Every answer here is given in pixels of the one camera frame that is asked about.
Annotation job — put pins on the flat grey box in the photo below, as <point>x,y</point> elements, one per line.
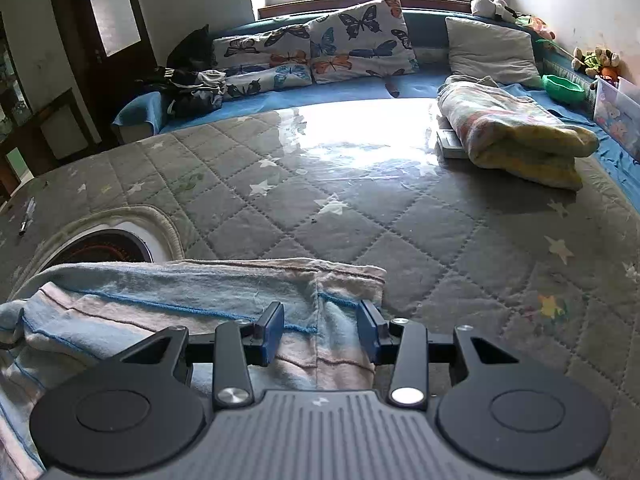
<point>450,145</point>

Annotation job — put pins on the folded pastel blanket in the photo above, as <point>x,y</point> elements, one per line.
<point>510,130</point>

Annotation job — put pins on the black bag with clothes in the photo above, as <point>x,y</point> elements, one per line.
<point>190,90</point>

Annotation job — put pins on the black and white plush toy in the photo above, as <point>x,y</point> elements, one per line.
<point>482,5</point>

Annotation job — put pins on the black backpack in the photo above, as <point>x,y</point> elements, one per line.
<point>192,50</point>

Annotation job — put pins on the pink plush toy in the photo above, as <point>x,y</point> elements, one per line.
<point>539,26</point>

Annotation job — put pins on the dark wooden door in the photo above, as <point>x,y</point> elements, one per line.
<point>130,75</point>

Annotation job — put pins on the small brown object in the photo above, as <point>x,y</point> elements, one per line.
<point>392,89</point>

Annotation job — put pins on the green bowl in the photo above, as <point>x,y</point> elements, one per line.
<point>562,89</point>

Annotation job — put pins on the long butterfly print pillow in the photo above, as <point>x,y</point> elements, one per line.
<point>255,45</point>

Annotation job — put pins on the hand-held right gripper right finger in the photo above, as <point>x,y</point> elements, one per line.
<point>367,332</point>

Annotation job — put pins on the blue sofa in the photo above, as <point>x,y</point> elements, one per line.
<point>350,92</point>

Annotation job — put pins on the pen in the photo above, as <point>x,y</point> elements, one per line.
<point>22,227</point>

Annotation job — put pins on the flat butterfly print pillow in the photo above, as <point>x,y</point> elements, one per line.
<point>270,80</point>

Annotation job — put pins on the striped light blue pink garment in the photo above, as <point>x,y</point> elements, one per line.
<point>150,290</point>

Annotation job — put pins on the low wooden cabinet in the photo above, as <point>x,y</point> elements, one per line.
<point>60,127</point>

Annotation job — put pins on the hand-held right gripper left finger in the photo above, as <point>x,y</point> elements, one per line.
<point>270,332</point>

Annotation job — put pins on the brown plush toy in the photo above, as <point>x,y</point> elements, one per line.
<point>595,60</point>

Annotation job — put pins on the glass display cabinet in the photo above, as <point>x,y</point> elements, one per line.
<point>10,90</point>

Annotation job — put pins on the plain grey pillow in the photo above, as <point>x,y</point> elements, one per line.
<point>490,50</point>

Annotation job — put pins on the large butterfly print pillow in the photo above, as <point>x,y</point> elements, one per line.
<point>360,40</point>

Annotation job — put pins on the clear plastic storage box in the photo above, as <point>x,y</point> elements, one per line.
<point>615,110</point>

